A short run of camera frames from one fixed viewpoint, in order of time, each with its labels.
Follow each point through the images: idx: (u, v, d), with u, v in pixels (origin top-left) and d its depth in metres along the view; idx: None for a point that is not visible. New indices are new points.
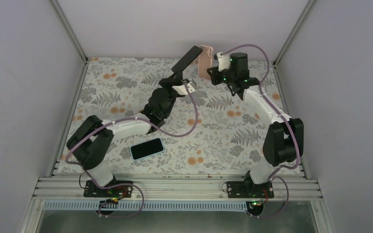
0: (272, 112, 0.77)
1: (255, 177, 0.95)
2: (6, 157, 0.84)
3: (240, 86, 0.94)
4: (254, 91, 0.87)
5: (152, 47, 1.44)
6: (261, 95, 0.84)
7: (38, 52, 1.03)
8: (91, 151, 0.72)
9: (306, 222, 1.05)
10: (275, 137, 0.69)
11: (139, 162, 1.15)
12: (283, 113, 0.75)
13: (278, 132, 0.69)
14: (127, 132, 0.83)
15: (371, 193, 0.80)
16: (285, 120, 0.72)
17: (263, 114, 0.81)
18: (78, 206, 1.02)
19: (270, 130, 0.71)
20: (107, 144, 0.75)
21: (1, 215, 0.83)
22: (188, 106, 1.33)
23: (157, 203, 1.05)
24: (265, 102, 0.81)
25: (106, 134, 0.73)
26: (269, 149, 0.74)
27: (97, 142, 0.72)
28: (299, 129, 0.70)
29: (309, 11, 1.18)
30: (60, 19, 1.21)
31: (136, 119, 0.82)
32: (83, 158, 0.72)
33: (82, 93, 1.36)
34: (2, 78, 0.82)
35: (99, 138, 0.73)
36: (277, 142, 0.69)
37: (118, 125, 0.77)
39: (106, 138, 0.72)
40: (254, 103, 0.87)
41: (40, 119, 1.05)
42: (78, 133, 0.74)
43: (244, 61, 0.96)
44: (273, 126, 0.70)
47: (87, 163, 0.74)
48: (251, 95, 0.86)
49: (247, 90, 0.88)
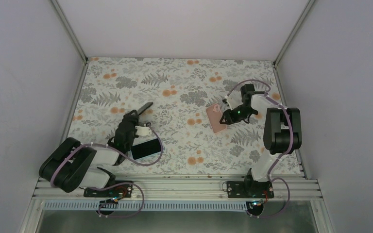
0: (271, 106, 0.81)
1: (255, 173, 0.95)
2: (6, 156, 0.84)
3: (247, 95, 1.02)
4: (260, 95, 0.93)
5: (153, 47, 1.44)
6: (265, 96, 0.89)
7: (39, 52, 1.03)
8: (74, 168, 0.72)
9: (306, 222, 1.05)
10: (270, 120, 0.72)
11: (139, 162, 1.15)
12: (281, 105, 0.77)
13: (274, 116, 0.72)
14: (98, 158, 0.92)
15: (370, 193, 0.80)
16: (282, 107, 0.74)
17: None
18: (78, 206, 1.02)
19: (267, 114, 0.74)
20: (90, 161, 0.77)
21: (1, 215, 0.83)
22: (188, 107, 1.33)
23: (157, 203, 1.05)
24: (267, 101, 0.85)
25: (89, 150, 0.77)
26: (267, 138, 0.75)
27: (80, 158, 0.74)
28: (296, 117, 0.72)
29: (309, 11, 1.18)
30: (60, 19, 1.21)
31: (107, 146, 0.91)
32: (63, 178, 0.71)
33: (82, 93, 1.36)
34: (2, 78, 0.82)
35: (82, 154, 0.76)
36: (274, 127, 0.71)
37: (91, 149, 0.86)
39: (89, 152, 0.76)
40: (260, 106, 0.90)
41: (40, 119, 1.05)
42: (58, 157, 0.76)
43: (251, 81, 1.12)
44: (271, 110, 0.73)
47: (69, 184, 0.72)
48: (258, 98, 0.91)
49: (252, 95, 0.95)
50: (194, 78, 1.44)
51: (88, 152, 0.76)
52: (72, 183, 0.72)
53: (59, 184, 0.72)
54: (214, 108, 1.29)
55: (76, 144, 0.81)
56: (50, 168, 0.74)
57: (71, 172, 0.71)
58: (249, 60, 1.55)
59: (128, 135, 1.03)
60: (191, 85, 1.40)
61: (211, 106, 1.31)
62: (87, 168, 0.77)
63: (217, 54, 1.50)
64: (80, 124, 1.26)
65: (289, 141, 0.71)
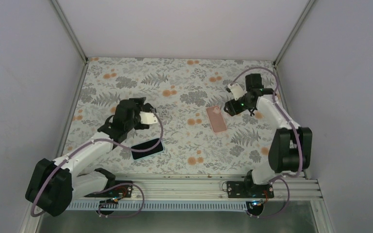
0: (281, 119, 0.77)
1: (256, 177, 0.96)
2: (6, 156, 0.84)
3: (255, 94, 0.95)
4: (268, 98, 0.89)
5: (152, 47, 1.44)
6: (273, 104, 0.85)
7: (39, 52, 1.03)
8: (54, 196, 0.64)
9: (306, 222, 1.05)
10: (280, 141, 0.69)
11: (139, 162, 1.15)
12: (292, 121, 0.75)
13: (283, 139, 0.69)
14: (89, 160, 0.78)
15: (370, 193, 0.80)
16: (294, 127, 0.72)
17: (274, 123, 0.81)
18: (78, 207, 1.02)
19: (277, 135, 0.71)
20: (70, 182, 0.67)
21: (1, 216, 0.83)
22: (188, 107, 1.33)
23: (157, 203, 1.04)
24: (277, 110, 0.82)
25: (63, 175, 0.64)
26: (274, 157, 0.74)
27: (56, 187, 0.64)
28: (308, 139, 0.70)
29: (309, 11, 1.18)
30: (60, 19, 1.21)
31: (93, 142, 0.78)
32: (49, 206, 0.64)
33: (82, 93, 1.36)
34: (2, 79, 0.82)
35: (57, 180, 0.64)
36: (282, 151, 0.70)
37: (74, 159, 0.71)
39: (64, 179, 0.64)
40: (266, 111, 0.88)
41: (41, 119, 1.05)
42: (33, 183, 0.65)
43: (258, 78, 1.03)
44: (281, 131, 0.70)
47: (58, 208, 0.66)
48: (264, 102, 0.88)
49: (261, 98, 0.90)
50: (194, 78, 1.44)
51: (63, 176, 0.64)
52: (57, 209, 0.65)
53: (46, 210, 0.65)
54: (214, 109, 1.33)
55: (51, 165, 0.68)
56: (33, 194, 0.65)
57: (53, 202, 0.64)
58: (249, 60, 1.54)
59: (129, 112, 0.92)
60: (191, 85, 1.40)
61: (210, 106, 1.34)
62: (70, 189, 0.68)
63: (217, 54, 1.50)
64: (80, 124, 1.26)
65: (297, 162, 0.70)
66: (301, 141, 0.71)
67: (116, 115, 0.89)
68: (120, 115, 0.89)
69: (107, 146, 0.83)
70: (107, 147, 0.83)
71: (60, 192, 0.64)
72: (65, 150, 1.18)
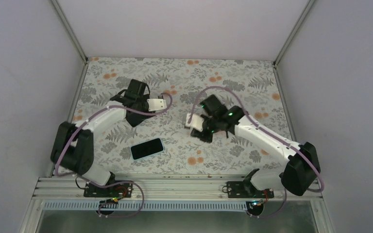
0: (280, 145, 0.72)
1: (258, 184, 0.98)
2: (6, 156, 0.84)
3: (227, 122, 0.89)
4: (246, 124, 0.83)
5: (152, 47, 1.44)
6: (257, 128, 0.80)
7: (38, 52, 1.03)
8: (78, 155, 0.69)
9: (306, 222, 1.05)
10: (298, 174, 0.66)
11: (139, 162, 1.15)
12: (291, 143, 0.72)
13: (299, 169, 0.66)
14: (105, 125, 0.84)
15: (370, 194, 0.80)
16: (299, 151, 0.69)
17: (270, 149, 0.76)
18: (79, 206, 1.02)
19: (289, 168, 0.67)
20: (92, 142, 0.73)
21: (1, 216, 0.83)
22: (188, 107, 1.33)
23: (157, 203, 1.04)
24: (265, 135, 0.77)
25: (86, 134, 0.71)
26: (291, 185, 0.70)
27: (80, 145, 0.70)
28: (314, 153, 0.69)
29: (309, 11, 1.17)
30: (60, 19, 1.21)
31: (109, 108, 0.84)
32: (74, 165, 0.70)
33: (82, 93, 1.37)
34: (2, 79, 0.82)
35: (80, 140, 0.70)
36: (303, 181, 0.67)
37: (94, 121, 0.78)
39: (86, 138, 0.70)
40: (253, 138, 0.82)
41: (40, 119, 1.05)
42: (58, 145, 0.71)
43: (213, 101, 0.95)
44: (293, 163, 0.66)
47: (82, 167, 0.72)
48: (246, 130, 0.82)
49: (239, 127, 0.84)
50: (194, 78, 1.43)
51: (86, 136, 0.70)
52: (82, 168, 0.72)
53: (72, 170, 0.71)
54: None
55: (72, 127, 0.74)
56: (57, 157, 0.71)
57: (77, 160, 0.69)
58: (249, 60, 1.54)
59: (142, 89, 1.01)
60: (191, 85, 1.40)
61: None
62: (91, 147, 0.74)
63: (217, 54, 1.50)
64: None
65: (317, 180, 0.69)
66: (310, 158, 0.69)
67: (128, 90, 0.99)
68: (132, 90, 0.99)
69: (121, 112, 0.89)
70: (120, 114, 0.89)
71: (84, 150, 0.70)
72: None
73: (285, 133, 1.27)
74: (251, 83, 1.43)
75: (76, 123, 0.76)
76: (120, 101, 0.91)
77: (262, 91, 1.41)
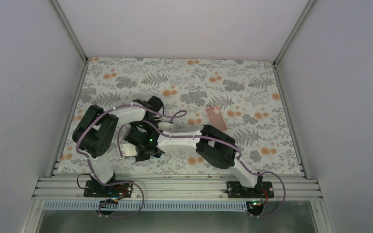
0: (188, 140, 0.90)
1: (249, 183, 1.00)
2: (6, 156, 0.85)
3: (151, 146, 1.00)
4: (162, 140, 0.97)
5: (153, 47, 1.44)
6: (170, 138, 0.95)
7: (38, 53, 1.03)
8: (99, 136, 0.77)
9: (306, 223, 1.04)
10: (209, 154, 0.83)
11: (139, 162, 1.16)
12: (194, 134, 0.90)
13: (207, 149, 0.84)
14: (125, 120, 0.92)
15: (371, 194, 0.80)
16: (202, 135, 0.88)
17: (186, 147, 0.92)
18: (78, 206, 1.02)
19: (202, 152, 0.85)
20: (114, 128, 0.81)
21: (1, 216, 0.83)
22: (188, 107, 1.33)
23: (157, 203, 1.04)
24: (177, 139, 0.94)
25: (111, 118, 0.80)
26: (217, 163, 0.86)
27: (104, 127, 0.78)
28: (214, 130, 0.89)
29: (309, 11, 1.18)
30: (60, 19, 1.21)
31: (132, 105, 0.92)
32: (92, 145, 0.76)
33: (82, 93, 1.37)
34: (2, 79, 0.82)
35: (106, 123, 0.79)
36: (217, 156, 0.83)
37: (119, 111, 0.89)
39: (111, 122, 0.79)
40: (173, 146, 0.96)
41: (41, 120, 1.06)
42: (82, 125, 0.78)
43: (134, 133, 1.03)
44: (200, 148, 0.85)
47: (99, 148, 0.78)
48: (165, 144, 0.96)
49: (159, 145, 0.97)
50: (194, 78, 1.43)
51: (111, 120, 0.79)
52: (98, 149, 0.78)
53: (88, 149, 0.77)
54: (214, 109, 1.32)
55: (100, 111, 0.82)
56: (79, 134, 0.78)
57: (97, 141, 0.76)
58: (249, 60, 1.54)
59: (160, 107, 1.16)
60: (191, 85, 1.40)
61: (210, 106, 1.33)
62: (111, 134, 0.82)
63: (217, 54, 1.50)
64: None
65: (233, 149, 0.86)
66: (212, 135, 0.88)
67: (149, 101, 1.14)
68: (153, 101, 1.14)
69: (140, 113, 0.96)
70: (140, 114, 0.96)
71: (106, 134, 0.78)
72: (65, 150, 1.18)
73: (285, 133, 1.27)
74: (251, 83, 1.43)
75: (104, 108, 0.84)
76: (143, 103, 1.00)
77: (263, 91, 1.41)
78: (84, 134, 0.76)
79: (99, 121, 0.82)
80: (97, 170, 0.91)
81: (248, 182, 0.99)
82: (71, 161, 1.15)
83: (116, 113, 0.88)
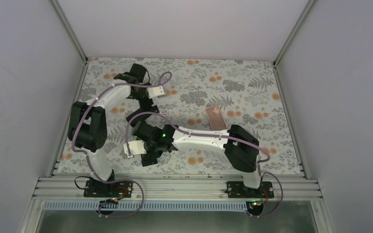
0: (213, 140, 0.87)
1: (252, 184, 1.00)
2: (6, 157, 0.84)
3: (163, 142, 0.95)
4: (179, 137, 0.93)
5: (152, 47, 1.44)
6: (189, 136, 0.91)
7: (38, 52, 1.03)
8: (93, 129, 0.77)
9: (306, 223, 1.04)
10: (237, 157, 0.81)
11: (139, 162, 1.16)
12: (222, 134, 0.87)
13: (236, 152, 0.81)
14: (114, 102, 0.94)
15: (371, 193, 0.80)
16: (229, 136, 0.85)
17: (209, 147, 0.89)
18: (79, 206, 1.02)
19: (229, 155, 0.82)
20: (104, 119, 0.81)
21: (1, 216, 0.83)
22: (188, 106, 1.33)
23: (157, 203, 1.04)
24: (200, 138, 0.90)
25: (98, 110, 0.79)
26: (241, 166, 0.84)
27: (95, 120, 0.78)
28: (243, 131, 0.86)
29: (309, 11, 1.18)
30: (60, 19, 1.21)
31: (114, 86, 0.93)
32: (90, 140, 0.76)
33: (82, 92, 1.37)
34: (2, 79, 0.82)
35: (94, 116, 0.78)
36: (245, 158, 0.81)
37: (103, 99, 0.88)
39: (99, 113, 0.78)
40: (192, 144, 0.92)
41: (41, 120, 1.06)
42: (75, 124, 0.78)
43: (144, 127, 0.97)
44: (229, 150, 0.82)
47: (97, 141, 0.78)
48: (182, 141, 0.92)
49: (175, 142, 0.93)
50: (194, 78, 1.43)
51: (98, 112, 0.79)
52: (97, 142, 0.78)
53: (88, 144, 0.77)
54: (214, 109, 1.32)
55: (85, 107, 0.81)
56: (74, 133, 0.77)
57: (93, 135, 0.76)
58: (249, 60, 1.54)
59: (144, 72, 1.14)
60: (191, 85, 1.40)
61: (210, 106, 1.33)
62: (104, 125, 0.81)
63: (217, 54, 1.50)
64: None
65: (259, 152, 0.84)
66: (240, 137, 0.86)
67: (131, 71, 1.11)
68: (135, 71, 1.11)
69: (125, 89, 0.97)
70: (126, 90, 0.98)
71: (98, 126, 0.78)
72: (64, 150, 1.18)
73: (285, 133, 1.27)
74: (251, 83, 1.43)
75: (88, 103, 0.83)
76: (124, 78, 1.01)
77: (263, 91, 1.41)
78: (78, 131, 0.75)
79: (88, 115, 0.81)
80: (99, 166, 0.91)
81: (253, 181, 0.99)
82: (71, 161, 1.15)
83: (102, 102, 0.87)
